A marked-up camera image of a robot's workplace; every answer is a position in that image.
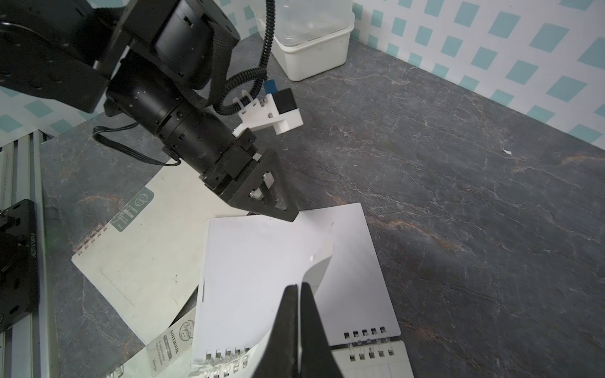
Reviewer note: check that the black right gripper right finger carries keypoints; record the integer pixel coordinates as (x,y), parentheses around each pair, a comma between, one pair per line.
(316,355)

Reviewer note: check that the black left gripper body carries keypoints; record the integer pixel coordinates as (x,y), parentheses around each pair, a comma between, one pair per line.
(197,137)

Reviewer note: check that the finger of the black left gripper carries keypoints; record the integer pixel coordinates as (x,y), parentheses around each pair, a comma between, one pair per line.
(266,191)

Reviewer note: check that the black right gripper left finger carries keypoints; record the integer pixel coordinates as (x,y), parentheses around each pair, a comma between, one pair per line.
(280,358)

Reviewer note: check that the white spiral notebook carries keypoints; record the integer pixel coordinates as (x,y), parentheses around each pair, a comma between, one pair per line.
(249,263)

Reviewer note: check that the large cream spiral notebook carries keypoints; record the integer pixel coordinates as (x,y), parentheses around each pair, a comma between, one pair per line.
(146,262)

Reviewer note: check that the small green spiral notebook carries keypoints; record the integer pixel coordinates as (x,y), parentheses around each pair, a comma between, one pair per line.
(169,355)

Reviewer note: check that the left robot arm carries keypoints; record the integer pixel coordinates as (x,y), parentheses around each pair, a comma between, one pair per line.
(165,65)

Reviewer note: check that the white plastic storage box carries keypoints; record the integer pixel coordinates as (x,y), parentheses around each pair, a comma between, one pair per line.
(312,37)

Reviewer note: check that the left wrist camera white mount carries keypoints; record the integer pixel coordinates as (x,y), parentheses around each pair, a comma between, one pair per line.
(277,110)

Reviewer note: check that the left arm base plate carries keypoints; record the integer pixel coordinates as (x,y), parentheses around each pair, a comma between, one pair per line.
(19,263)

